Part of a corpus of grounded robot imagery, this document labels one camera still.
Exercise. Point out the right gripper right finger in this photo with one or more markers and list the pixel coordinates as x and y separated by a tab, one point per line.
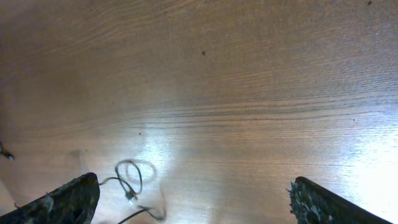
311	203

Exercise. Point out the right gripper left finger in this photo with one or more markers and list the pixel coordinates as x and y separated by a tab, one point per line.
73	203

